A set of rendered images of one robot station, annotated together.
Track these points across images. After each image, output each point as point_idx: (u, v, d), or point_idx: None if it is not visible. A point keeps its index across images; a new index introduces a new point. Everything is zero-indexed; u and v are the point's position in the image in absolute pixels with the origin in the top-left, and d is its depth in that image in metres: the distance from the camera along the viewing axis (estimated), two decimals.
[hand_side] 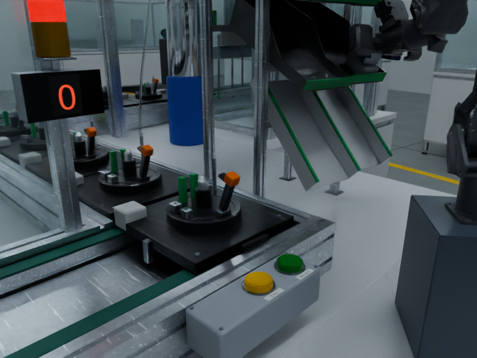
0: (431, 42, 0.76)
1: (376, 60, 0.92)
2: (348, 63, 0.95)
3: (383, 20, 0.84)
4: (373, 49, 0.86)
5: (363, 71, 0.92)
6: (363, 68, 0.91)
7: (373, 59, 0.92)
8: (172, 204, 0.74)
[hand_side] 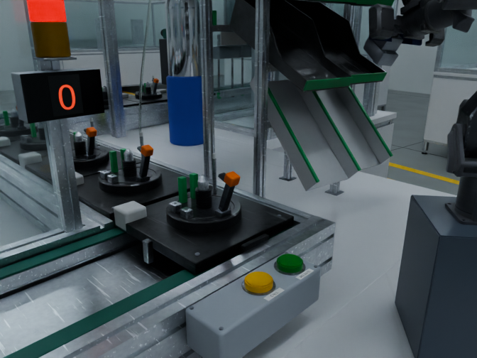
0: (456, 20, 0.72)
1: (396, 47, 0.89)
2: (367, 49, 0.92)
3: (405, 1, 0.81)
4: (395, 31, 0.83)
5: (381, 57, 0.89)
6: (382, 55, 0.88)
7: (393, 45, 0.89)
8: (172, 204, 0.74)
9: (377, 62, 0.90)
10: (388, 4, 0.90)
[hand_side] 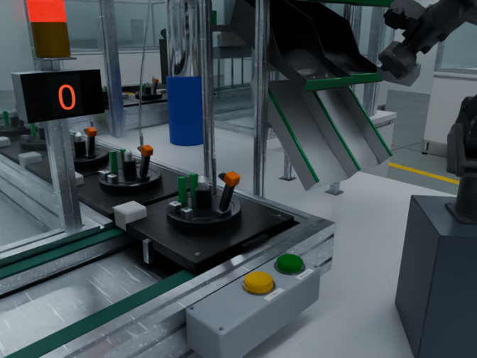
0: (463, 10, 0.66)
1: None
2: (387, 79, 0.87)
3: (404, 27, 0.75)
4: (412, 56, 0.77)
5: (410, 79, 0.83)
6: (410, 76, 0.83)
7: None
8: (172, 204, 0.74)
9: (408, 84, 0.84)
10: (388, 4, 0.90)
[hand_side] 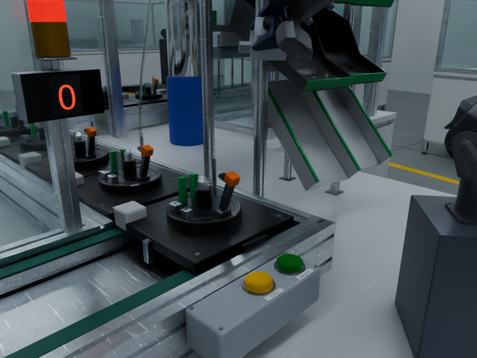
0: None
1: None
2: (258, 57, 0.73)
3: (291, 1, 0.61)
4: None
5: None
6: None
7: None
8: (172, 204, 0.74)
9: (284, 58, 0.74)
10: (388, 4, 0.90)
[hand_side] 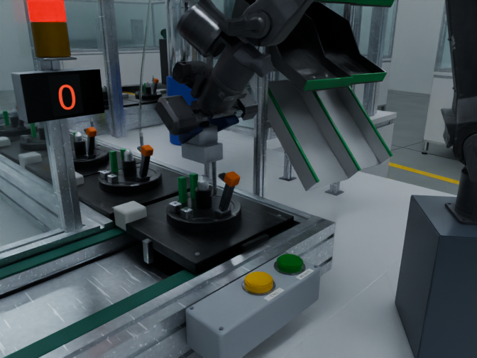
0: (258, 68, 0.59)
1: (214, 136, 0.72)
2: (186, 155, 0.73)
3: (189, 82, 0.66)
4: (198, 118, 0.66)
5: (204, 153, 0.70)
6: (204, 150, 0.70)
7: (209, 136, 0.71)
8: (172, 204, 0.74)
9: (203, 161, 0.70)
10: (388, 4, 0.90)
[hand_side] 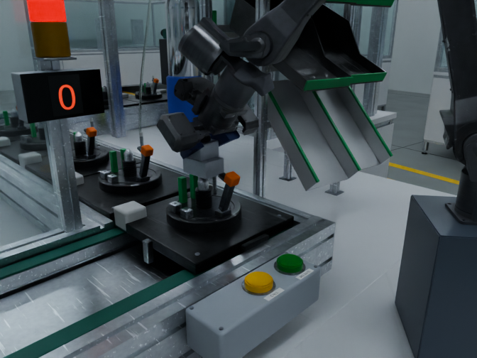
0: (258, 87, 0.60)
1: (216, 151, 0.73)
2: (187, 170, 0.74)
3: (191, 99, 0.67)
4: (199, 134, 0.67)
5: (206, 168, 0.71)
6: (205, 165, 0.70)
7: (211, 150, 0.72)
8: (172, 204, 0.74)
9: (204, 176, 0.71)
10: (388, 4, 0.90)
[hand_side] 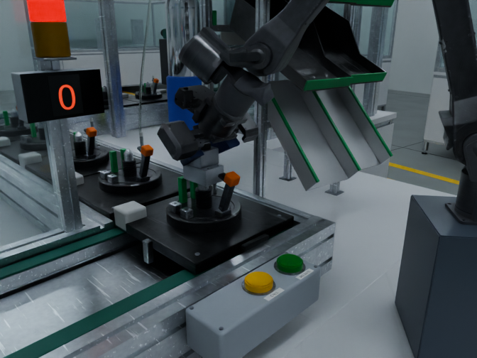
0: (258, 97, 0.60)
1: (216, 158, 0.73)
2: (188, 177, 0.75)
3: (191, 108, 0.67)
4: (199, 143, 0.67)
5: (206, 176, 0.71)
6: (205, 172, 0.71)
7: (211, 158, 0.73)
8: (172, 204, 0.74)
9: (204, 183, 0.72)
10: (388, 4, 0.90)
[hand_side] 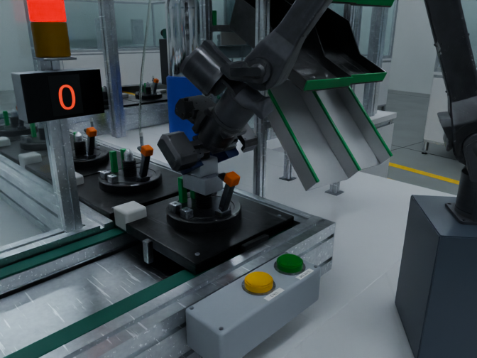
0: (258, 111, 0.61)
1: (215, 167, 0.74)
2: (187, 185, 0.75)
3: (191, 118, 0.68)
4: (199, 153, 0.68)
5: (205, 185, 0.72)
6: (204, 182, 0.72)
7: (210, 167, 0.73)
8: (172, 204, 0.74)
9: (204, 192, 0.72)
10: (388, 4, 0.90)
